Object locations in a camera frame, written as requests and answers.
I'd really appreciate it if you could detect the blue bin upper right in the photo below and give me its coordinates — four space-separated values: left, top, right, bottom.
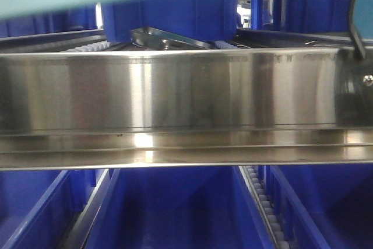
251 0 350 33

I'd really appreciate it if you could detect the screw on shelf rail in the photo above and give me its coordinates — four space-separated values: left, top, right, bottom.
363 75 373 87

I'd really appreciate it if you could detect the stainless steel shelf front rail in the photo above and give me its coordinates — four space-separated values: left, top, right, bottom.
1 48 372 170

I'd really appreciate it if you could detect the blue bin lower middle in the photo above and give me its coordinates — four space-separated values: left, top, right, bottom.
86 167 273 248

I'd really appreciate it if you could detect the black cable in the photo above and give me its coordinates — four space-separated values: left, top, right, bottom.
347 0 369 60

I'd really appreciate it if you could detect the blue bin upper middle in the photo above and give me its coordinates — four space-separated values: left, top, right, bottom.
101 0 238 43

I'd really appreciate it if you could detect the blue bin upper left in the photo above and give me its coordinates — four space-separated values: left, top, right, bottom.
1 5 97 38

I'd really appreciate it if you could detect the left roller track rail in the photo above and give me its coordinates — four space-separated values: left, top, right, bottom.
59 169 110 248

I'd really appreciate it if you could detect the blue bin lower left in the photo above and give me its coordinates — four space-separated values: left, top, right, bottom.
1 169 104 248

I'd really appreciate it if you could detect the blue bin lower right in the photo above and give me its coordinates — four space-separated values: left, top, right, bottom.
258 164 372 248

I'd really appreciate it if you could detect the steel divider rail upper shelf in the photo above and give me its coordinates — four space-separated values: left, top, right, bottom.
131 27 217 50

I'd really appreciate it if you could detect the right roller track rail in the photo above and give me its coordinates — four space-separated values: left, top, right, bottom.
238 166 290 249

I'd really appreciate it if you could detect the roller track rail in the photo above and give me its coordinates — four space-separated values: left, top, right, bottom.
238 166 290 249
59 169 110 248

